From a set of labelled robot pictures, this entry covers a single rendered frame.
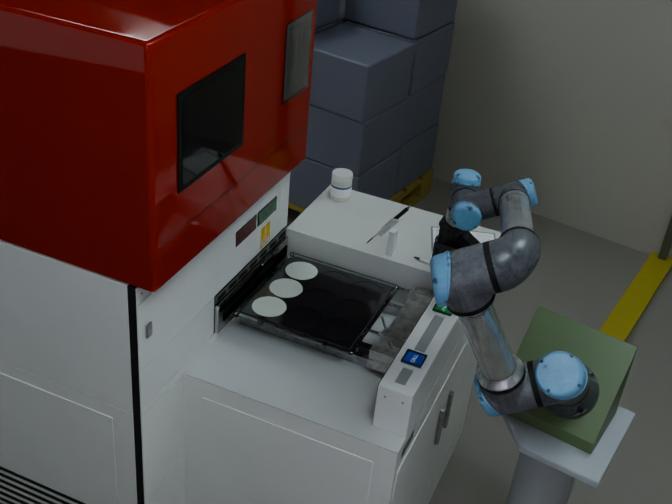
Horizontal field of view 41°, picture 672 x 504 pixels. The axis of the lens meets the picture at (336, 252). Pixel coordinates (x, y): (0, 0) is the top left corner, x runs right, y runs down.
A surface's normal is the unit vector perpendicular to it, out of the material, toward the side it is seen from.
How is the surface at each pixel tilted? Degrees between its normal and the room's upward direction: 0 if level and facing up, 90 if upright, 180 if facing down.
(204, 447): 90
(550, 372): 41
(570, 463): 0
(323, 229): 0
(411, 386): 0
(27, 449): 90
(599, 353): 45
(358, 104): 90
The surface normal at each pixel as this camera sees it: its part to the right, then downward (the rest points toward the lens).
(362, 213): 0.08, -0.84
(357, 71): -0.56, 0.40
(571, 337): -0.33, -0.31
